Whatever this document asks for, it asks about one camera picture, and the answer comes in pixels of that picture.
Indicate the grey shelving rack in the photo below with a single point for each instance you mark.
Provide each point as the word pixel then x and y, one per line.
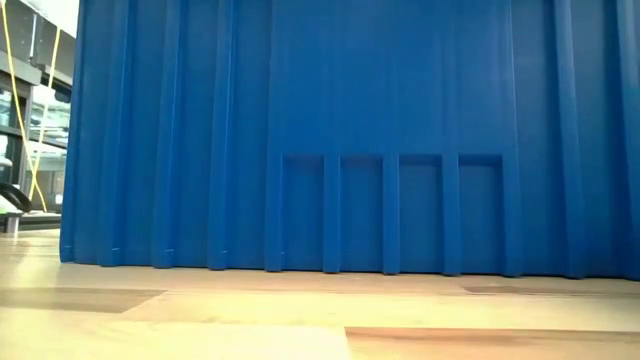
pixel 20 70

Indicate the blue plastic bin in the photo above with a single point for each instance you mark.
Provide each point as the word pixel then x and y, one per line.
pixel 350 100

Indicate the dark grey desk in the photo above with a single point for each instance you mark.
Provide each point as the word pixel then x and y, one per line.
pixel 40 219

